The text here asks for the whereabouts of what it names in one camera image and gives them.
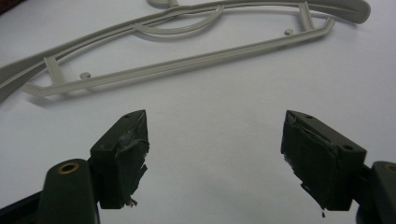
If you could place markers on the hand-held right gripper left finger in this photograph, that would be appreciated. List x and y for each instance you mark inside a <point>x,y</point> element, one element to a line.
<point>116,161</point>

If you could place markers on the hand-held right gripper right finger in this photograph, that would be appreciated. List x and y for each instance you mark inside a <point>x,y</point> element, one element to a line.
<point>323,161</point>

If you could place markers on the grey plastic clothes hanger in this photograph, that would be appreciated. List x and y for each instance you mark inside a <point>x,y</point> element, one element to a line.
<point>193,63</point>

